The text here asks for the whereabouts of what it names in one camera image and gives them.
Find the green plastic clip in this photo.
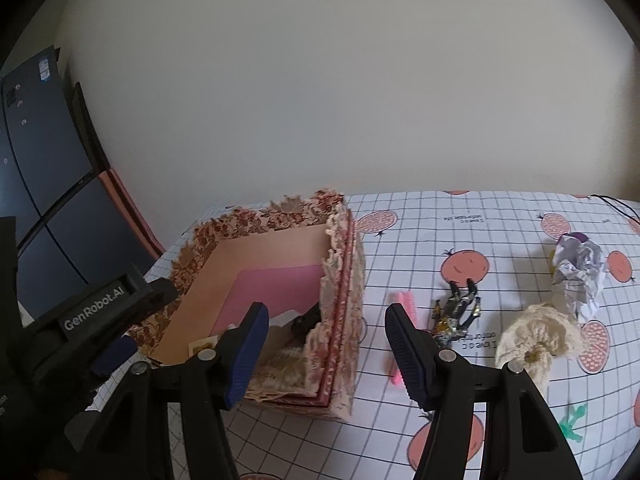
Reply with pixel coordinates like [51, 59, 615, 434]
[557, 402, 588, 443]

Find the pink hair roller clip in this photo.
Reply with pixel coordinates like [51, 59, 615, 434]
[387, 290, 416, 386]

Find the silver foil wrapper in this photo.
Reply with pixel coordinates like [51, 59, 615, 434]
[550, 234, 608, 323]

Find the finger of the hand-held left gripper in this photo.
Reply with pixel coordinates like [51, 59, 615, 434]
[92, 335, 137, 378]

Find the cream scrunchie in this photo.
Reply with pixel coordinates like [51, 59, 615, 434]
[494, 302, 586, 396]

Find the black patterned claw clip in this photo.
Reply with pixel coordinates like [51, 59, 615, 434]
[431, 278, 482, 347]

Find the floral cardboard gift box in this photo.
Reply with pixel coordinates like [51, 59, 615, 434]
[125, 187, 368, 423]

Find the black cable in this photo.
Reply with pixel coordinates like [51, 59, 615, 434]
[587, 194, 640, 221]

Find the dark cabinet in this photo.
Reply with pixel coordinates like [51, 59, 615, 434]
[0, 47, 161, 321]

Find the pink board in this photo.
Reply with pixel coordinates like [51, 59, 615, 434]
[97, 167, 166, 261]

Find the checked fruit-print tablecloth desktop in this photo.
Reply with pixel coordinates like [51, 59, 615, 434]
[82, 190, 640, 480]

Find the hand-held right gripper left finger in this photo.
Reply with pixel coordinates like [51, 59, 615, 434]
[65, 301, 270, 480]

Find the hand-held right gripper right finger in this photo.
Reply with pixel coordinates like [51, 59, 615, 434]
[385, 302, 583, 480]

